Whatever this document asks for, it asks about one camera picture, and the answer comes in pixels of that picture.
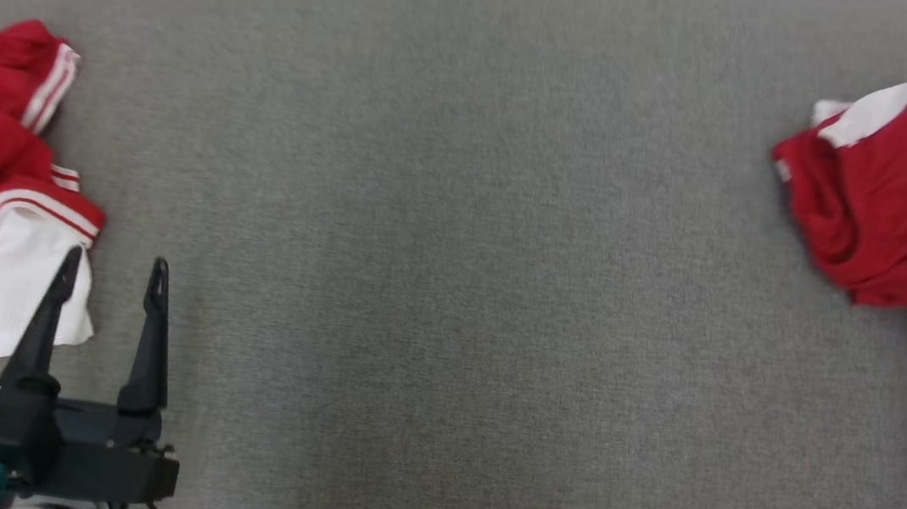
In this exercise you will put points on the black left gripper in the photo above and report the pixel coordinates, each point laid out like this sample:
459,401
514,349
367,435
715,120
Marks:
89,452

